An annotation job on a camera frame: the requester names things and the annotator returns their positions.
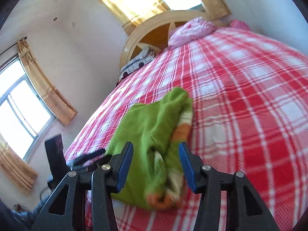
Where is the cream wooden headboard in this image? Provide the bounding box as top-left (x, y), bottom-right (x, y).
top-left (120, 10), bottom-right (227, 68)

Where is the yellow curtain behind headboard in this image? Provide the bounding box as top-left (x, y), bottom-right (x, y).
top-left (99, 0), bottom-right (170, 35)

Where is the green orange striped knit sweater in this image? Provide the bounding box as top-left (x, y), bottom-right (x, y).
top-left (106, 87), bottom-right (193, 211)

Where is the yellow curtain right of window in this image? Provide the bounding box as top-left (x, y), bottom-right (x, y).
top-left (201, 0), bottom-right (231, 20)

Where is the pink cloth beside bed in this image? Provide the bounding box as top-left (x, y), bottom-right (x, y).
top-left (230, 19), bottom-right (251, 31)

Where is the yellow curtain at side window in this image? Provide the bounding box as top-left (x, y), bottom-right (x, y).
top-left (17, 39), bottom-right (78, 126)

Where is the grey white folded blanket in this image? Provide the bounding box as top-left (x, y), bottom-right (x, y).
top-left (119, 47), bottom-right (155, 80)

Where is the pink pillow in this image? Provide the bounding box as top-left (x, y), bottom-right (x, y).
top-left (168, 17), bottom-right (217, 49)

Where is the red white plaid bedspread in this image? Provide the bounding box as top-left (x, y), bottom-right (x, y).
top-left (65, 28), bottom-right (307, 230)

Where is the side window with grey frame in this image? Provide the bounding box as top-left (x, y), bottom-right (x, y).
top-left (1, 55), bottom-right (56, 161)

